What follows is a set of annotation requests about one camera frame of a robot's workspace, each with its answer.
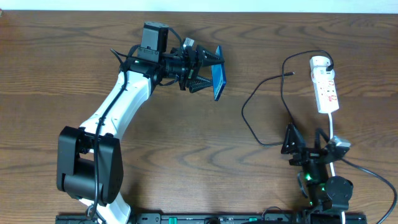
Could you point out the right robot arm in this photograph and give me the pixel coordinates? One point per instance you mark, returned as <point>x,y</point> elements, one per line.
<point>328,195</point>

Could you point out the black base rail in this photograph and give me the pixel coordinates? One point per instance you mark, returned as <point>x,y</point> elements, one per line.
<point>271,217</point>

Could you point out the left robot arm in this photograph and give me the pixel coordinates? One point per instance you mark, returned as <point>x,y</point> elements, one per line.
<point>89,158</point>

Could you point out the white power strip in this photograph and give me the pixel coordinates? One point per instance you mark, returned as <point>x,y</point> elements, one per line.
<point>324,85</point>

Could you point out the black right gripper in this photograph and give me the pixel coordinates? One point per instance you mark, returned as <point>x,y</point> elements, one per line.
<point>311,156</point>

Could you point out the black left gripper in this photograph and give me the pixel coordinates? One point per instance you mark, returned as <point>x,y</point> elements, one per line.
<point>188,68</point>

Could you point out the blue Galaxy smartphone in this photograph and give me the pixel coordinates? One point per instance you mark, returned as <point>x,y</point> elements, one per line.
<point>218,79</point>

